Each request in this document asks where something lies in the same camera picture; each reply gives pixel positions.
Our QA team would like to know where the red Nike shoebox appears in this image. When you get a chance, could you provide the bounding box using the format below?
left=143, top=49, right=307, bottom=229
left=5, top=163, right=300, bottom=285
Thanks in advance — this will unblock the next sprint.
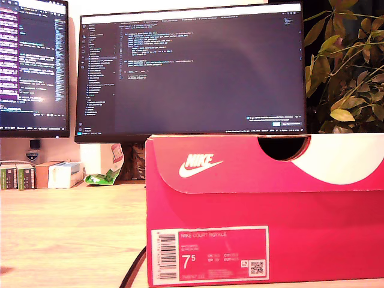
left=144, top=133, right=384, bottom=287

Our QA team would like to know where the large white box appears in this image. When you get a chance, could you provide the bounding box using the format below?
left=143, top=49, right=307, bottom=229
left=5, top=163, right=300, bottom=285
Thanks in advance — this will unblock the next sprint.
left=79, top=143, right=116, bottom=178

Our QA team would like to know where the black table cable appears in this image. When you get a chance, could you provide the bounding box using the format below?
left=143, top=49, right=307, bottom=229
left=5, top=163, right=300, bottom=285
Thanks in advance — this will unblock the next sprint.
left=118, top=247, right=148, bottom=288

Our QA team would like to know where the green printed small box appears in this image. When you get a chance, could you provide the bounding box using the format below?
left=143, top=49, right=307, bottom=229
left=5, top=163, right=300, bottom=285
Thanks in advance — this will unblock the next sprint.
left=16, top=163, right=36, bottom=191
left=0, top=163, right=18, bottom=190

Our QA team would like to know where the small white box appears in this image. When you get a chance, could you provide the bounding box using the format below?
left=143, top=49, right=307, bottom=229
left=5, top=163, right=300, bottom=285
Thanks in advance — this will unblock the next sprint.
left=47, top=163, right=73, bottom=189

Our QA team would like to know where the computer monitor with purple panel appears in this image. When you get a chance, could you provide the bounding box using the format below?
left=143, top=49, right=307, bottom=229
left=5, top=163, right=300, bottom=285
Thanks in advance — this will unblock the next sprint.
left=0, top=0, right=71, bottom=138

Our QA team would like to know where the green leafy houseplant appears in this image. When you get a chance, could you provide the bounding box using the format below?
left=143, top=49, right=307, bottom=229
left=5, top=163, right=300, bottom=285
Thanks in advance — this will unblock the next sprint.
left=302, top=0, right=384, bottom=135

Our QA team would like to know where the brown cardboard box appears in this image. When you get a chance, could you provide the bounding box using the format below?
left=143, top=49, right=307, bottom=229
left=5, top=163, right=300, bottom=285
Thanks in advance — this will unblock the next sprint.
left=34, top=160, right=64, bottom=189

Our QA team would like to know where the large black computer monitor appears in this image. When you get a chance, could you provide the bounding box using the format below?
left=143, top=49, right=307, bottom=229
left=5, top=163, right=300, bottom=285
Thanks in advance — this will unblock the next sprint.
left=74, top=2, right=308, bottom=144

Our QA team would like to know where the black monitor stand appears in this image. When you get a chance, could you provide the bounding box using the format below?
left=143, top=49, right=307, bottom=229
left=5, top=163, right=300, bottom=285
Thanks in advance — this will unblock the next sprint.
left=121, top=143, right=147, bottom=181

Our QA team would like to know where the red and white bag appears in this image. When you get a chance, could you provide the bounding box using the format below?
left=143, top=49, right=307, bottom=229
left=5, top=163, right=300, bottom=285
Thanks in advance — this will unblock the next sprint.
left=110, top=143, right=125, bottom=173

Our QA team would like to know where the green snack bag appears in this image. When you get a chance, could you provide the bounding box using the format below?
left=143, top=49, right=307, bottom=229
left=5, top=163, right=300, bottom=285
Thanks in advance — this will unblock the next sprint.
left=83, top=167, right=122, bottom=186

